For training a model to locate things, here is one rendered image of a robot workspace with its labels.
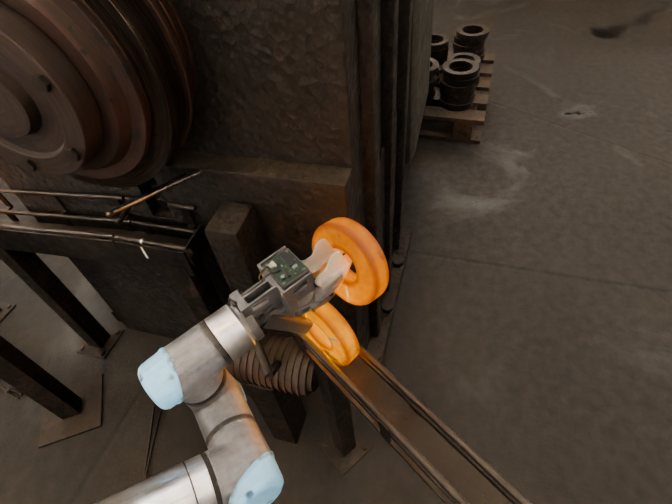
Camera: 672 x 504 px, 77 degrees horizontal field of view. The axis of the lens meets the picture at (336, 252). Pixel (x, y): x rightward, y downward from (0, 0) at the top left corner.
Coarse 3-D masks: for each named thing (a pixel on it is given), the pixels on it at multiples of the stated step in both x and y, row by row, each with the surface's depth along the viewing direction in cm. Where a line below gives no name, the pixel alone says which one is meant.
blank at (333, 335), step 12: (312, 312) 75; (324, 312) 74; (336, 312) 74; (324, 324) 74; (336, 324) 73; (348, 324) 74; (312, 336) 83; (324, 336) 83; (336, 336) 73; (348, 336) 74; (324, 348) 82; (336, 348) 77; (348, 348) 74; (336, 360) 81; (348, 360) 76
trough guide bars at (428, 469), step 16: (304, 336) 83; (304, 352) 87; (320, 352) 80; (368, 352) 78; (336, 368) 77; (384, 368) 75; (352, 384) 74; (400, 384) 73; (368, 400) 72; (416, 400) 70; (384, 416) 69; (432, 416) 68; (384, 432) 70; (400, 432) 67; (448, 432) 66; (464, 448) 64; (416, 464) 65; (480, 464) 62; (432, 480) 63; (496, 480) 60; (448, 496) 61; (512, 496) 59
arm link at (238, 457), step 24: (216, 432) 59; (240, 432) 59; (216, 456) 56; (240, 456) 56; (264, 456) 57; (144, 480) 54; (168, 480) 53; (192, 480) 53; (216, 480) 54; (240, 480) 54; (264, 480) 54
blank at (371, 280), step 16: (336, 224) 68; (352, 224) 68; (336, 240) 69; (352, 240) 66; (368, 240) 66; (352, 256) 68; (368, 256) 65; (384, 256) 67; (352, 272) 75; (368, 272) 67; (384, 272) 67; (352, 288) 72; (368, 288) 69; (384, 288) 70
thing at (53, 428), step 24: (0, 336) 119; (0, 360) 117; (24, 360) 126; (24, 384) 127; (48, 384) 134; (72, 384) 154; (96, 384) 154; (48, 408) 139; (72, 408) 143; (96, 408) 148; (48, 432) 143; (72, 432) 143
